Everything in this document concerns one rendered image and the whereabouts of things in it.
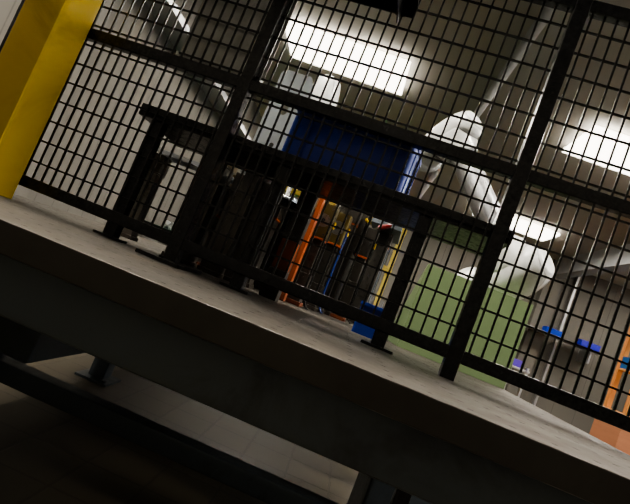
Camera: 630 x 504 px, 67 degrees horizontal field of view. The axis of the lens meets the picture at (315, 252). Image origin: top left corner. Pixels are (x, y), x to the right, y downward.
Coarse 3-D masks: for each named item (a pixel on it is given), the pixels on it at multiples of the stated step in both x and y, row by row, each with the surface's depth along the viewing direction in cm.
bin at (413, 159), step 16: (304, 112) 112; (304, 128) 112; (336, 128) 110; (352, 128) 109; (288, 144) 112; (304, 144) 111; (320, 144) 110; (336, 144) 109; (352, 144) 108; (368, 144) 107; (384, 144) 106; (320, 160) 109; (336, 160) 108; (352, 160) 108; (384, 160) 106; (400, 160) 105; (416, 160) 111; (368, 176) 106; (384, 176) 105
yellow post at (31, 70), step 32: (32, 0) 106; (64, 0) 105; (96, 0) 113; (32, 32) 105; (64, 32) 108; (0, 64) 105; (32, 64) 104; (64, 64) 111; (0, 96) 104; (32, 96) 106; (0, 128) 102; (32, 128) 109; (0, 160) 104; (0, 192) 107
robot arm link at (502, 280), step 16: (448, 128) 183; (464, 128) 180; (480, 128) 182; (448, 160) 186; (480, 176) 177; (464, 192) 180; (480, 192) 174; (496, 208) 172; (512, 240) 164; (512, 256) 161; (528, 256) 158; (544, 256) 159; (496, 272) 164; (528, 272) 157; (544, 272) 156; (496, 288) 164; (512, 288) 161; (528, 288) 159
